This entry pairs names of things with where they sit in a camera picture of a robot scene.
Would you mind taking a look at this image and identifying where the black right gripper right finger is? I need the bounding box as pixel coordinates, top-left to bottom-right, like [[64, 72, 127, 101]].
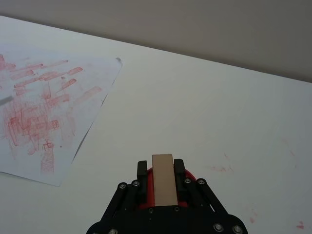
[[173, 158, 230, 215]]

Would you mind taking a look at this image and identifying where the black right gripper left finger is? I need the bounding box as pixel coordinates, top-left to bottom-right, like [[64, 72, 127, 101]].
[[100, 160, 148, 222]]

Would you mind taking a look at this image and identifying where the red stamp with tan handle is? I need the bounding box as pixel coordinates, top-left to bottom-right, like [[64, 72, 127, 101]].
[[138, 154, 197, 210]]

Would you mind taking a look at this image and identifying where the white paper with red stamps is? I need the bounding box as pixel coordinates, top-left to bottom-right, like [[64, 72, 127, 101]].
[[0, 46, 123, 187]]

